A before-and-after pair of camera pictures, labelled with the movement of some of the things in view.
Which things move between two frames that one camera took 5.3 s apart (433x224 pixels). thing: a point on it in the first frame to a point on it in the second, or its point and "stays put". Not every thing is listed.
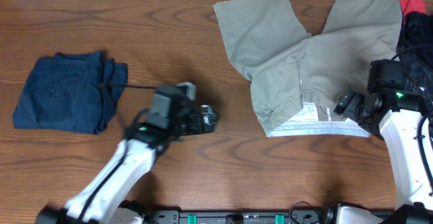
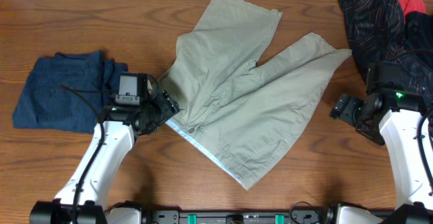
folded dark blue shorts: [72, 93] stays put
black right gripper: [347, 105] stays put
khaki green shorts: [300, 83] to [239, 114]
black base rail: [295, 216] stays put
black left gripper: [198, 122] to [168, 103]
